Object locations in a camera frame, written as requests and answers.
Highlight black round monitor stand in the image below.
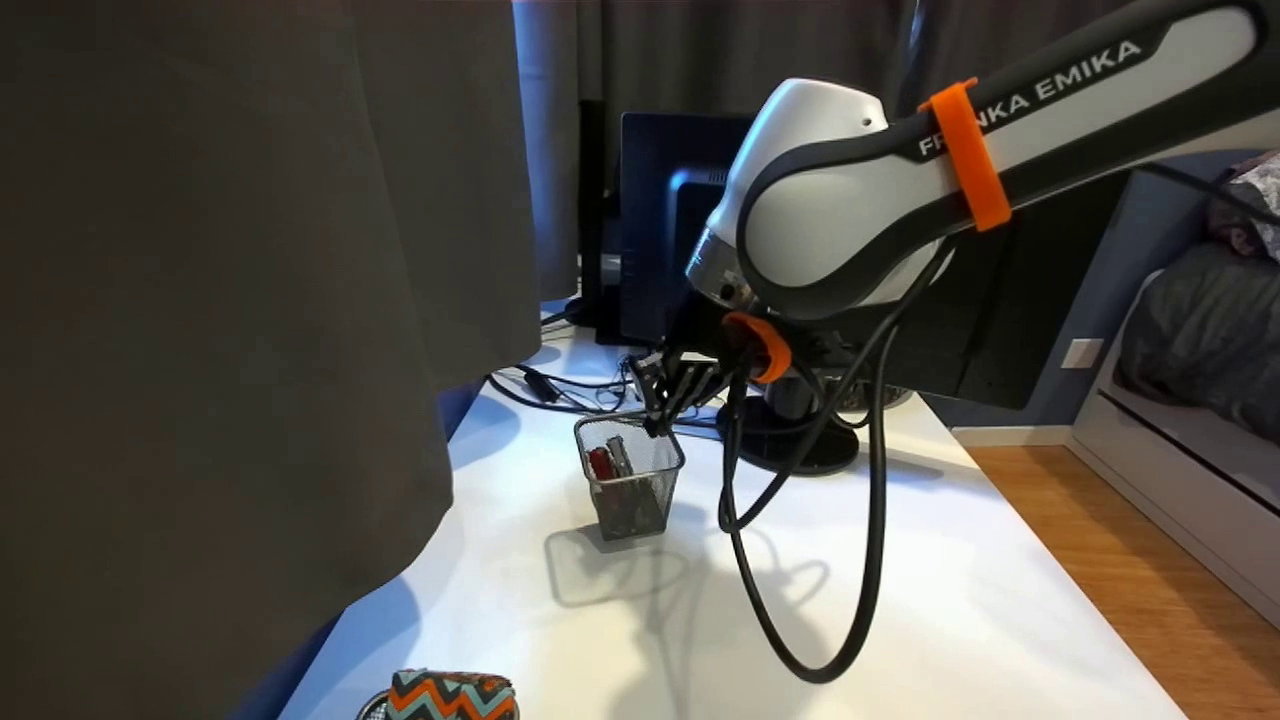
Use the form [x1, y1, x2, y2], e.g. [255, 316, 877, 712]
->
[716, 370, 869, 475]

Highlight black monitor cables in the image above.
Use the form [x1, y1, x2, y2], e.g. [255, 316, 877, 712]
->
[478, 298, 647, 420]

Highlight orange wrist cable strap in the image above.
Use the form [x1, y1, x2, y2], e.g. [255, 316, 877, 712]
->
[719, 308, 796, 390]

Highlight red marker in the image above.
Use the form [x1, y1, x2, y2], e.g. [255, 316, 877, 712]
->
[589, 433, 641, 483]

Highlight small mesh pen holder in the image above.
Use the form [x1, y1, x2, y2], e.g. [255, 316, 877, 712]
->
[568, 408, 686, 542]

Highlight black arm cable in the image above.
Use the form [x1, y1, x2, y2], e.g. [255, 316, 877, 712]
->
[711, 235, 966, 689]

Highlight white wall outlet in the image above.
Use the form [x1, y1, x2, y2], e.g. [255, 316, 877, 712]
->
[1058, 331, 1108, 377]

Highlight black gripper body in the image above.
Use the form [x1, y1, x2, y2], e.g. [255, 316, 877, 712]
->
[654, 316, 751, 385]

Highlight zigzag patterned pouch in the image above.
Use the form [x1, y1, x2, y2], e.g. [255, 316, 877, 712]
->
[353, 662, 522, 720]

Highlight bed with grey bedding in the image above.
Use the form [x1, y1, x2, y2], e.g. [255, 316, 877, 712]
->
[1068, 149, 1280, 631]

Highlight black upright box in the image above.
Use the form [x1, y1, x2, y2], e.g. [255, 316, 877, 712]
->
[577, 94, 627, 349]

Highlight grey background curtain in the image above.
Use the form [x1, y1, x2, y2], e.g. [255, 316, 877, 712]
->
[507, 0, 935, 302]

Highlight orange forearm cable strap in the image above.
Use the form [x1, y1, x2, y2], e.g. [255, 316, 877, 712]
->
[914, 76, 1020, 239]

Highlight black desktop monitor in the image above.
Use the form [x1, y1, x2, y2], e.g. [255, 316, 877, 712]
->
[614, 109, 802, 351]

